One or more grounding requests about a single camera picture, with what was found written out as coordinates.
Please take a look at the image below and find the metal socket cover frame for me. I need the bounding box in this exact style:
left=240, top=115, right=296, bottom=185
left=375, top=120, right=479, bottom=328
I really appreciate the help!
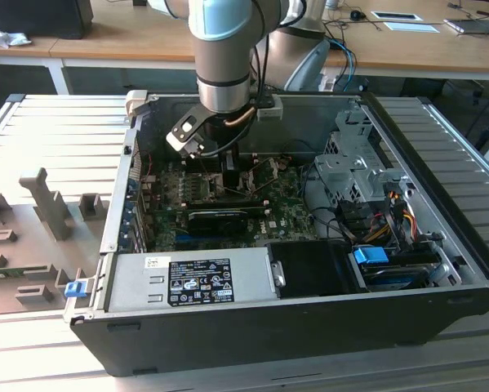
left=247, top=157, right=281, bottom=196

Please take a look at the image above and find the CPU socket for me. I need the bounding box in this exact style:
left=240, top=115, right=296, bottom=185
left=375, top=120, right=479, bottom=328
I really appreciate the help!
left=205, top=171, right=256, bottom=201

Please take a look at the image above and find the black graphics card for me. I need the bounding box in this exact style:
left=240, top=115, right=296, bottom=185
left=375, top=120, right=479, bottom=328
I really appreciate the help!
left=186, top=208, right=249, bottom=237

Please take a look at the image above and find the green motherboard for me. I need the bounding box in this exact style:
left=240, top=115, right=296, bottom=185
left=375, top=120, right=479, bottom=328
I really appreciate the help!
left=145, top=157, right=318, bottom=252

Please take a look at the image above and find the silver metal drive cage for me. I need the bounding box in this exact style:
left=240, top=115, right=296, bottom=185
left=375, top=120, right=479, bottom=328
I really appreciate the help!
left=312, top=108, right=419, bottom=229

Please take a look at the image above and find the beige case latch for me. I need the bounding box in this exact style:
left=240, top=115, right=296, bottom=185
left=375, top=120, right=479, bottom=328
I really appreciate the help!
left=124, top=89, right=149, bottom=120

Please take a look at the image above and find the black plastic fan shroud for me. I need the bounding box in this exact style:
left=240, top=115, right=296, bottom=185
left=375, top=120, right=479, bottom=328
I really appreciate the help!
left=265, top=239, right=356, bottom=300

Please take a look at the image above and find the grey power supply unit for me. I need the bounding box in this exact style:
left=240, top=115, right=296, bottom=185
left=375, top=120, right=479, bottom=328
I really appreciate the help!
left=104, top=247, right=278, bottom=312

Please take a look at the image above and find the hard disk in blue carrier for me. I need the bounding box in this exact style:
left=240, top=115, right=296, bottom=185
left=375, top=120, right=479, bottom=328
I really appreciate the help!
left=352, top=244, right=442, bottom=293

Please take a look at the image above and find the black open PC case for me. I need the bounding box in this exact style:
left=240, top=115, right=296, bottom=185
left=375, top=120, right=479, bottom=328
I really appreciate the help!
left=62, top=89, right=489, bottom=379

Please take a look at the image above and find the wooden desk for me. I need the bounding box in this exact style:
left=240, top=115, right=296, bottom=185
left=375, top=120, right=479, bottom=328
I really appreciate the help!
left=0, top=0, right=489, bottom=96

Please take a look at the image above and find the blue plastic case latch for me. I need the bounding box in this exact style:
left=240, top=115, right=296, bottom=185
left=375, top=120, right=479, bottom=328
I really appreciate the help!
left=64, top=280, right=86, bottom=298

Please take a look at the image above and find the grey-brown parts rack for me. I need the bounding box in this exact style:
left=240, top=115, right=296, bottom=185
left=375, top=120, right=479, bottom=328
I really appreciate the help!
left=0, top=167, right=111, bottom=316

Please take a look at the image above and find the white-framed dark desk hatch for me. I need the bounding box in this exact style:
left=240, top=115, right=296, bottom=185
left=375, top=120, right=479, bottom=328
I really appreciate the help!
left=370, top=11, right=425, bottom=21

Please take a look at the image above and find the white-framed pale desk hatch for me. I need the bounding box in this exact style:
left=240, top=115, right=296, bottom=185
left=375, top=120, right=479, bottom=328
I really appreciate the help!
left=382, top=20, right=443, bottom=34

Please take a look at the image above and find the black box on desk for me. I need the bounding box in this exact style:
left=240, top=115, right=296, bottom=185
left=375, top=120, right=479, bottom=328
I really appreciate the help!
left=0, top=0, right=95, bottom=41

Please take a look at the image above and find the green RAM stick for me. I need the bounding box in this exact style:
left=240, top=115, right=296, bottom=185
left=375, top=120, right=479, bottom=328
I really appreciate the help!
left=0, top=265, right=53, bottom=281

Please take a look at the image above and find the crumpled white paper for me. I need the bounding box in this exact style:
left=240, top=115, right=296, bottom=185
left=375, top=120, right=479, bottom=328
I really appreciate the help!
left=0, top=22, right=33, bottom=50

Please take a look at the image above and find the grey laptop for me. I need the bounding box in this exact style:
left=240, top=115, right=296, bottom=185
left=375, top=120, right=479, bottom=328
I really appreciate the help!
left=443, top=18, right=489, bottom=38

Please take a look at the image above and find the copper coloured cable conduit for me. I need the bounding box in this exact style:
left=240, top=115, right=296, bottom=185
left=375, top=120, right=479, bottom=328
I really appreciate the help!
left=222, top=105, right=256, bottom=127

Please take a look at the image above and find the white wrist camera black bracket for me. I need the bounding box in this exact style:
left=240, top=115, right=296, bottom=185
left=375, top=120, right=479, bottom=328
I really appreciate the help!
left=165, top=104, right=212, bottom=160

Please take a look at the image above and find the blue cable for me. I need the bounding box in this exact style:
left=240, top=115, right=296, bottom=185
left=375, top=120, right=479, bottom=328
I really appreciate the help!
left=329, top=38, right=358, bottom=89

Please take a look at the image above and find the yellow orange wire bundle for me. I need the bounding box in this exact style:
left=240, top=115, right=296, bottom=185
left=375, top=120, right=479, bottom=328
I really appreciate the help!
left=366, top=195, right=419, bottom=244

